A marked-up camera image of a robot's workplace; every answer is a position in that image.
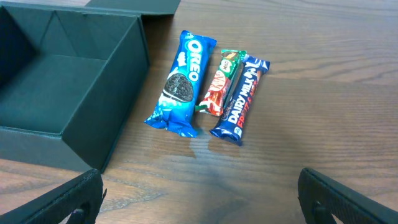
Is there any dark green gift box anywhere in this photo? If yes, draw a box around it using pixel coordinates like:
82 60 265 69
1 1 179 172

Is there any red KitKat bar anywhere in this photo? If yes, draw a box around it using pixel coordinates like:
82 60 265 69
195 49 246 116

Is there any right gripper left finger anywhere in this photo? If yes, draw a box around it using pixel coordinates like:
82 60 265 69
1 169 106 224

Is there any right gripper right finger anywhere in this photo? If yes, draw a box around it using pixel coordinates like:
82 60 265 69
298 168 397 224

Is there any blue Oreo cookie pack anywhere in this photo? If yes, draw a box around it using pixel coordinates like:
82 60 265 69
144 30 217 138

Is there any purple Dairy Milk bar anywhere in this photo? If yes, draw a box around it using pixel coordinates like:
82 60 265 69
210 55 271 146

